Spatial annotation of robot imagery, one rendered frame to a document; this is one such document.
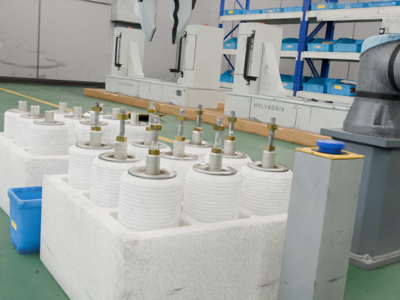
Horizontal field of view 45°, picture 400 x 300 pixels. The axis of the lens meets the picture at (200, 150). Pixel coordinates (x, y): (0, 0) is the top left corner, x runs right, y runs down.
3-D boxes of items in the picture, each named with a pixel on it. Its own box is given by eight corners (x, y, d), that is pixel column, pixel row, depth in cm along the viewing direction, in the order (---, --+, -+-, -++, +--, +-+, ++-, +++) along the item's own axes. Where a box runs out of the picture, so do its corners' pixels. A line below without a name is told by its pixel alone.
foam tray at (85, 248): (196, 236, 120) (203, 166, 117) (311, 306, 89) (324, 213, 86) (39, 259, 98) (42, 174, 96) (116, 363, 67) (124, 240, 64)
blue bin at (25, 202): (126, 225, 124) (129, 180, 122) (146, 238, 115) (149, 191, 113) (5, 239, 107) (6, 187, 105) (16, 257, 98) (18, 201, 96)
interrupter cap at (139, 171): (180, 173, 76) (181, 169, 76) (171, 183, 69) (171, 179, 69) (135, 168, 77) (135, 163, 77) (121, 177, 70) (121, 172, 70)
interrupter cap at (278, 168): (238, 165, 88) (238, 161, 88) (270, 164, 92) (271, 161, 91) (263, 174, 81) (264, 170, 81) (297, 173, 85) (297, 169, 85)
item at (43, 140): (58, 187, 128) (61, 121, 125) (71, 197, 120) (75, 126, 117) (21, 190, 122) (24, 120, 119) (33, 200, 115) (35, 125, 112)
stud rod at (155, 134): (157, 164, 73) (161, 115, 72) (154, 165, 72) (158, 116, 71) (151, 163, 74) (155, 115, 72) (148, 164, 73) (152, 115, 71)
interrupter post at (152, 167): (161, 174, 74) (163, 153, 74) (158, 178, 72) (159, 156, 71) (146, 172, 75) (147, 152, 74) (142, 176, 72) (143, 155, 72)
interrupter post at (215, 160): (224, 172, 80) (226, 153, 80) (216, 174, 78) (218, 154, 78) (212, 169, 81) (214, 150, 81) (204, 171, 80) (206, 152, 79)
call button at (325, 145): (328, 152, 72) (330, 138, 71) (349, 157, 69) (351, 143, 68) (309, 152, 70) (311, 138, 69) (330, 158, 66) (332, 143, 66)
